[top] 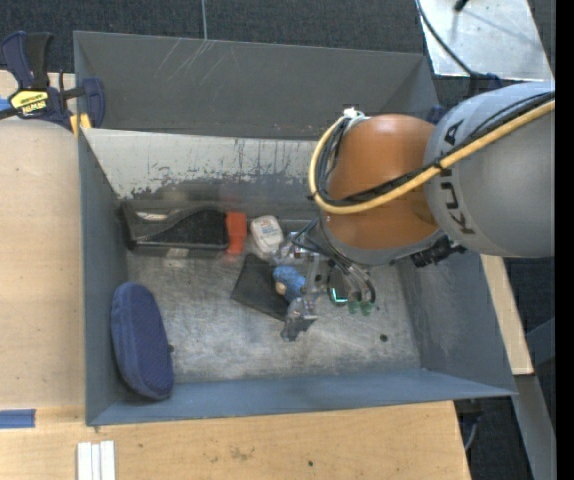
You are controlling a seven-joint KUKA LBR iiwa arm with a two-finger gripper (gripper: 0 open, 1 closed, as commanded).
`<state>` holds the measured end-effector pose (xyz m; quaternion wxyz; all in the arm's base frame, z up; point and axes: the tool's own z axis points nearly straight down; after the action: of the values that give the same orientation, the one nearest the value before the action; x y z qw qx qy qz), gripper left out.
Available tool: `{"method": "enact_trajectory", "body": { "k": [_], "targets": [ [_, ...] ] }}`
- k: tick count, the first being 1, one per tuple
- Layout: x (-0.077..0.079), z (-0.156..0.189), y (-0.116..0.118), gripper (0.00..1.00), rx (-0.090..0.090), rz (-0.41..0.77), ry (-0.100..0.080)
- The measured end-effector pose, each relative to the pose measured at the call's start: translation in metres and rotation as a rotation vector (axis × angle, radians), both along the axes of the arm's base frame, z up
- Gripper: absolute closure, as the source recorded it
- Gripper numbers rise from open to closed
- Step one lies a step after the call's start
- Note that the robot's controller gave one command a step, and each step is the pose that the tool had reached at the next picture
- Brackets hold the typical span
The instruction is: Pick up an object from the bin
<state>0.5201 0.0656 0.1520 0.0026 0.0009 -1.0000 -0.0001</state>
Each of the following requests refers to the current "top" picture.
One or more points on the blue toy figure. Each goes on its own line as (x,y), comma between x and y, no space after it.
(289,276)

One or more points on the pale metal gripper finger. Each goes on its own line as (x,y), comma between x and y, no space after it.
(298,322)
(293,255)

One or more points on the white small bottle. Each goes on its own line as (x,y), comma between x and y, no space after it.
(266,233)

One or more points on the black flat packet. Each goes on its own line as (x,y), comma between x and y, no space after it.
(192,228)

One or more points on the blue oval case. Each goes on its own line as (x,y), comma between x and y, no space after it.
(142,343)

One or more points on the red-orange block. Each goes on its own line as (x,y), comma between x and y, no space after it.
(236,230)

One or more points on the pale wood board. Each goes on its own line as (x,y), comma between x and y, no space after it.
(34,268)

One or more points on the black flat square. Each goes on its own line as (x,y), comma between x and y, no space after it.
(257,283)

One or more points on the black cylinder on white bracket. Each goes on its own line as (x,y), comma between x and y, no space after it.
(434,255)

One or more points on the grey metal bin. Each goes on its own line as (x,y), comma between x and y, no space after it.
(227,338)

